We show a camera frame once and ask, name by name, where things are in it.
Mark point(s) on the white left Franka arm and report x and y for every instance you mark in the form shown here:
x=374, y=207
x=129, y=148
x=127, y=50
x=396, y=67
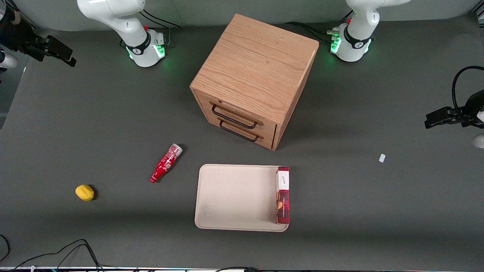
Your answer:
x=353, y=41

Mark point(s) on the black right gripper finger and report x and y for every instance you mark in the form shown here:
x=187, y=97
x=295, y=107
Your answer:
x=66, y=60
x=56, y=47

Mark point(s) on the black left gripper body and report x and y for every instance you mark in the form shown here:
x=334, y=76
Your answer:
x=470, y=110

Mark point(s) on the wooden drawer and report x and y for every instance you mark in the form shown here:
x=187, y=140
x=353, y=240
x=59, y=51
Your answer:
x=211, y=117
x=227, y=104

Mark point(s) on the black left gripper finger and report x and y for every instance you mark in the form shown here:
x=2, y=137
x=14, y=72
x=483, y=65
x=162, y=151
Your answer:
x=438, y=112
x=438, y=122

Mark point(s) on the red snack box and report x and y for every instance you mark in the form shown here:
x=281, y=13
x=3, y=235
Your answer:
x=283, y=196

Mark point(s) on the yellow lemon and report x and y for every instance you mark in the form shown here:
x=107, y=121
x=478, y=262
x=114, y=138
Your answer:
x=84, y=192

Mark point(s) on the wooden upper drawer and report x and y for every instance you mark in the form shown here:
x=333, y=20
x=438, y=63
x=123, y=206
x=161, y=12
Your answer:
x=227, y=104

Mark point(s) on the red coke bottle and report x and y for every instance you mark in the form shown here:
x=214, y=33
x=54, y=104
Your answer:
x=164, y=164

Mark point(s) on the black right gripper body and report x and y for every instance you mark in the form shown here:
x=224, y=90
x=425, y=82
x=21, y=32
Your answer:
x=19, y=39

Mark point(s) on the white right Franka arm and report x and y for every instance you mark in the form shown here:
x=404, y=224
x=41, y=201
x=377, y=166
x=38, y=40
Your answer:
x=143, y=45

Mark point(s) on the wooden lower drawer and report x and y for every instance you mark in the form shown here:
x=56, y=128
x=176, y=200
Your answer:
x=211, y=117

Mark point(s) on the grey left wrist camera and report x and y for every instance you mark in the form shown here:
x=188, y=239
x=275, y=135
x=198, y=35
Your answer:
x=479, y=140

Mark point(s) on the wooden drawer cabinet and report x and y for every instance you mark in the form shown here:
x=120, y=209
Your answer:
x=257, y=68

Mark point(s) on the small white paper scrap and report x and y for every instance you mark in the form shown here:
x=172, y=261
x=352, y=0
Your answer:
x=382, y=158

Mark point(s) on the beige rectangular tray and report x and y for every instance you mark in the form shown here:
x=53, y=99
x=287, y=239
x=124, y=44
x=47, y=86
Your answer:
x=236, y=196

